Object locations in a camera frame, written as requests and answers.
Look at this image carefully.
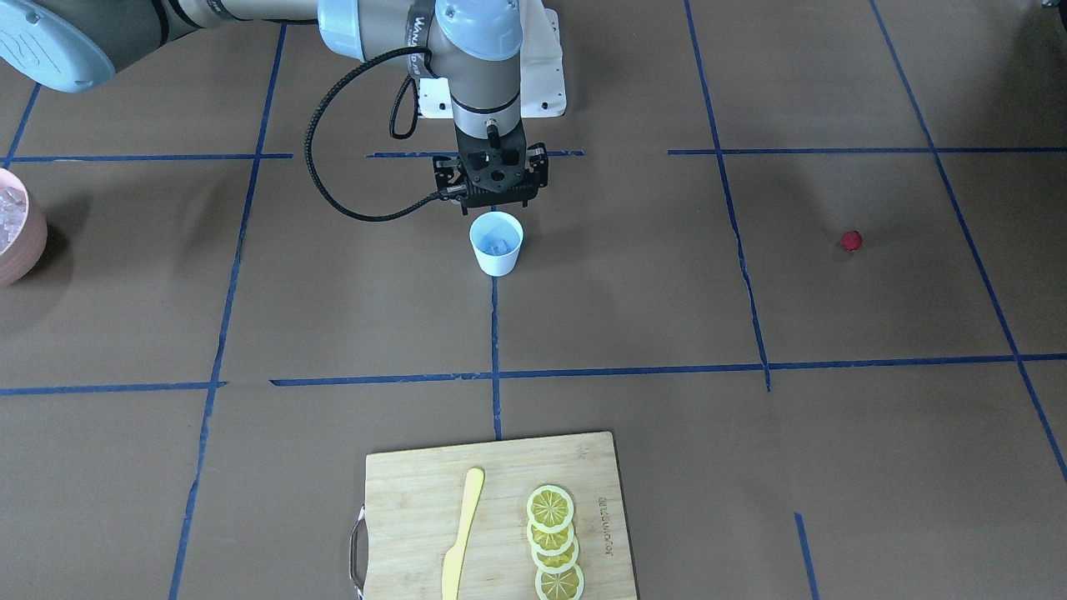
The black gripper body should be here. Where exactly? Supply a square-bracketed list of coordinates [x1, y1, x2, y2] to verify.
[432, 143, 550, 208]

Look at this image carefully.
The red strawberry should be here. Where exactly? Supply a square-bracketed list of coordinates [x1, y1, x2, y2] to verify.
[839, 228, 864, 252]

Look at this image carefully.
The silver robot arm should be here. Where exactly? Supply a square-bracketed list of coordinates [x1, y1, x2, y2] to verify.
[3, 1, 550, 210]

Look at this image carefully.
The light blue plastic cup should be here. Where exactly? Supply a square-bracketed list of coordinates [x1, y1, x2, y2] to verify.
[468, 210, 523, 278]

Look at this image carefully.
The pink bowl of ice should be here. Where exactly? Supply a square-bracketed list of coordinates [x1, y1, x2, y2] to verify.
[1, 168, 48, 288]

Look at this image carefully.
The wooden cutting board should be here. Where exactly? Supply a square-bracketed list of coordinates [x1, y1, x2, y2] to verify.
[348, 432, 639, 599]

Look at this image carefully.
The lemon slice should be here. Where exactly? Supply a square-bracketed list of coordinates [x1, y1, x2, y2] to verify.
[534, 565, 584, 600]
[526, 485, 575, 534]
[530, 538, 580, 574]
[526, 521, 576, 556]

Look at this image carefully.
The yellow plastic knife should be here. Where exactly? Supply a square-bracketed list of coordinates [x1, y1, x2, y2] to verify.
[439, 467, 485, 599]

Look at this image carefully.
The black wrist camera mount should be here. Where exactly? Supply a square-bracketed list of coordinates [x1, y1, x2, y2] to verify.
[456, 124, 538, 210]

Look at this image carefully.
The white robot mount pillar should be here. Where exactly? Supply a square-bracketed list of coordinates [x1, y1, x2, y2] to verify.
[418, 1, 567, 119]

